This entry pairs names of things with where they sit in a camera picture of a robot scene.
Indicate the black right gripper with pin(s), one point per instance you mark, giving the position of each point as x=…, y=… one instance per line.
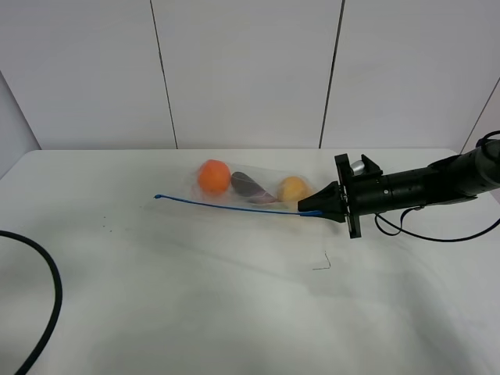
x=360, y=196

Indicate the clear zip bag blue zipper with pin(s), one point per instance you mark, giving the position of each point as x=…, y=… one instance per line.
x=185, y=189

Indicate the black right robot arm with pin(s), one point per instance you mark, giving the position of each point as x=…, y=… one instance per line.
x=456, y=179

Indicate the yellow lemon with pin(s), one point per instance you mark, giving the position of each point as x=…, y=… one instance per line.
x=293, y=189

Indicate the purple eggplant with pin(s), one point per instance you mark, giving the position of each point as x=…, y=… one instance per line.
x=247, y=188

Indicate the orange fruit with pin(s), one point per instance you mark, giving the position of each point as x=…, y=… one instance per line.
x=214, y=177

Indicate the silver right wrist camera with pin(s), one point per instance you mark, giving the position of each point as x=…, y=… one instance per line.
x=365, y=167

